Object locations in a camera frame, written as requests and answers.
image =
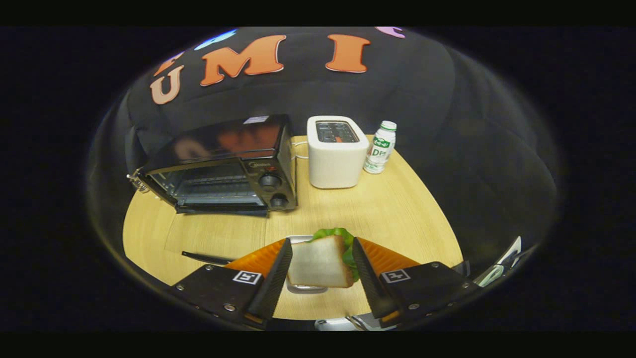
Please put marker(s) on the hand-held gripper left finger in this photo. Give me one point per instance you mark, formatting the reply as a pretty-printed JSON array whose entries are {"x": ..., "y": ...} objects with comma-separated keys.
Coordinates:
[{"x": 278, "y": 278}]

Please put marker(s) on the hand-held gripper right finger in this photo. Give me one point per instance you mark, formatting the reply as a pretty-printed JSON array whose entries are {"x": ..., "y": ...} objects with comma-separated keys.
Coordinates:
[{"x": 365, "y": 278}]

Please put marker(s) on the lettuce sandwich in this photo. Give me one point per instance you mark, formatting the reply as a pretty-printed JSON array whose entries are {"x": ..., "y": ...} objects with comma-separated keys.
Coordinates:
[{"x": 318, "y": 263}]

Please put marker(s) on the black toaster oven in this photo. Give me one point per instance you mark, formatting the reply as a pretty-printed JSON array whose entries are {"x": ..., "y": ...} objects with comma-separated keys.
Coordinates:
[{"x": 223, "y": 144}]

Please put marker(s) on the white slot toaster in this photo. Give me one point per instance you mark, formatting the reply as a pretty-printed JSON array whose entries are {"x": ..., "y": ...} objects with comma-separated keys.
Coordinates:
[{"x": 338, "y": 164}]

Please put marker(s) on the small metal tray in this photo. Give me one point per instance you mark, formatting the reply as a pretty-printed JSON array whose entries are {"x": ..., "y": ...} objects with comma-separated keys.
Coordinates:
[{"x": 308, "y": 290}]

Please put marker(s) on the white drink bottle green label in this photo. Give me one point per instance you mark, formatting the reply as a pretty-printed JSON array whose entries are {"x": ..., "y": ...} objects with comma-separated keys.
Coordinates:
[{"x": 380, "y": 151}]

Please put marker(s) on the small metal object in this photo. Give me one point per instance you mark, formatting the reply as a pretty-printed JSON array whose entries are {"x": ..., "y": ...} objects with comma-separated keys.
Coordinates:
[{"x": 139, "y": 181}]

